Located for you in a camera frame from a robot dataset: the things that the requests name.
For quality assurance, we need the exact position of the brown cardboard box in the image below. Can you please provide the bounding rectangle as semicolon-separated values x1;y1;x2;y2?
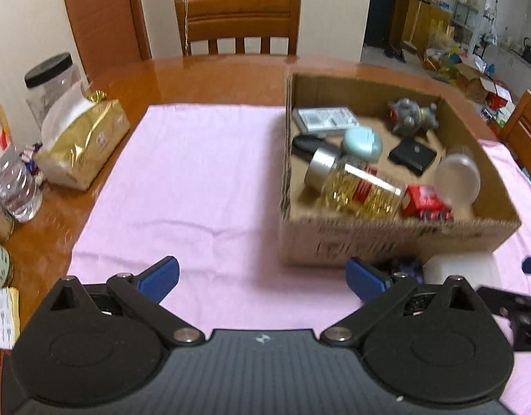
279;73;522;269

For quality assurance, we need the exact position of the black-lidded plastic jar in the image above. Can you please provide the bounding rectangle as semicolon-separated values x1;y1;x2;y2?
24;52;89;132

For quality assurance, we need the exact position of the wooden chair with cord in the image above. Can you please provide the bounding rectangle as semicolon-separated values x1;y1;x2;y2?
175;0;301;57

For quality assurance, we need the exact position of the clear plastic jar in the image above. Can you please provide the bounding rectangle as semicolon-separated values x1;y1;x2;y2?
434;147;482;206

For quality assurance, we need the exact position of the floor clutter pile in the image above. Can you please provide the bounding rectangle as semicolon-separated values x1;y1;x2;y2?
423;45;517;117

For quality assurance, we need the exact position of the grey toy animal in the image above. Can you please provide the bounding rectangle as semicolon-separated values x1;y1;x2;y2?
386;98;439;137

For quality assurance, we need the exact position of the red toy train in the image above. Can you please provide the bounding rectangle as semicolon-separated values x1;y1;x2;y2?
400;184;454;221

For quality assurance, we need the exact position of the yellow wooden cabinet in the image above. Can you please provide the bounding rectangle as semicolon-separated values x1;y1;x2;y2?
399;0;453;55

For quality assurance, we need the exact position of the teal earbuds case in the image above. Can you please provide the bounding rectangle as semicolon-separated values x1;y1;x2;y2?
342;126;384;160

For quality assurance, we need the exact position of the white plastic box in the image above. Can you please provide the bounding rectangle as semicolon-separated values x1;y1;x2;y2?
422;254;504;295

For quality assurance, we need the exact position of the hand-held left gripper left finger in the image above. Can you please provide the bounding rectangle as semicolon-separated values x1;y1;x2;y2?
45;256;206;347

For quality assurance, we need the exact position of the black square plate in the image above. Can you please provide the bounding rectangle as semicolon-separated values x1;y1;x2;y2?
388;136;437;176

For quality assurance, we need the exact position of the grey card pack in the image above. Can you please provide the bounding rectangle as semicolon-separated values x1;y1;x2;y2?
292;107;358;135

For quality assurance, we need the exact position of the clear water bottle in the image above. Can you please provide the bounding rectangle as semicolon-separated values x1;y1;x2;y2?
0;145;44;223

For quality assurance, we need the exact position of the golden capsule bottle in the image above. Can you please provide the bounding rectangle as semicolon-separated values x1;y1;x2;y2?
304;147;407;219

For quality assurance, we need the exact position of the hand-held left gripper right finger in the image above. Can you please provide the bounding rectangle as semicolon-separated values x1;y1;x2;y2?
320;257;491;347

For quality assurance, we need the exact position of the pink tablecloth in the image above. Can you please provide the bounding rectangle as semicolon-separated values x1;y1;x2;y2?
67;104;531;415

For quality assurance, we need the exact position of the gold tissue pack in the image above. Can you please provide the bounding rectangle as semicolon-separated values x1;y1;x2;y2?
34;91;131;191

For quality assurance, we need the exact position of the black computer mouse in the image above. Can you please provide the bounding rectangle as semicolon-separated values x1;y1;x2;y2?
291;134;348;155

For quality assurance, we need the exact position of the stack of paper slips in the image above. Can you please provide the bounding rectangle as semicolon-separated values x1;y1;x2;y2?
0;287;21;351

